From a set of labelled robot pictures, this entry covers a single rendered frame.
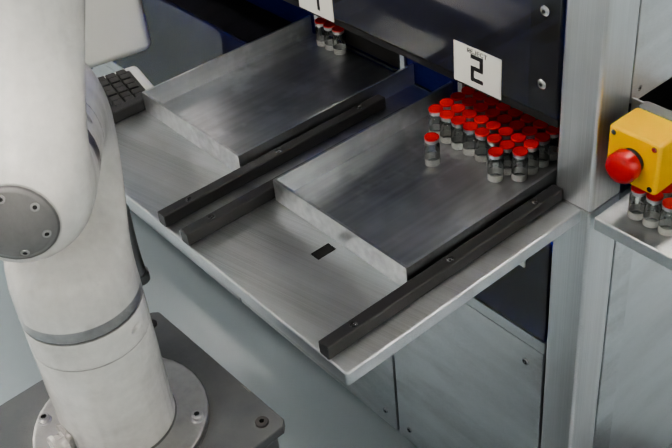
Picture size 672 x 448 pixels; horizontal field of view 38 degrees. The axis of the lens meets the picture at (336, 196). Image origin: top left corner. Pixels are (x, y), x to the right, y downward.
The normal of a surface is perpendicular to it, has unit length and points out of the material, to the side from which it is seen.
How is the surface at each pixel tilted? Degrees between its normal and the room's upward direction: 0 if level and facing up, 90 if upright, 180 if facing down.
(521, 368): 90
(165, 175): 0
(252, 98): 0
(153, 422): 90
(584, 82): 90
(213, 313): 0
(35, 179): 69
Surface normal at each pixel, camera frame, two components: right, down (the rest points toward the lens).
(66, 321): 0.07, 0.58
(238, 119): -0.09, -0.80
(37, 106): 0.36, 0.14
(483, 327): -0.76, 0.44
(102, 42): 0.49, 0.49
